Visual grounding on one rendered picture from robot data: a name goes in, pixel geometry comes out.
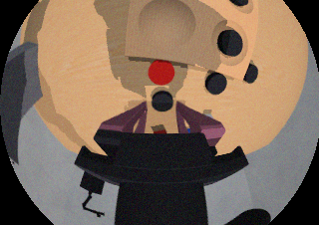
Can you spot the red disc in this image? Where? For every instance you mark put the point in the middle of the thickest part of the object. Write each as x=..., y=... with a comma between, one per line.
x=161, y=72

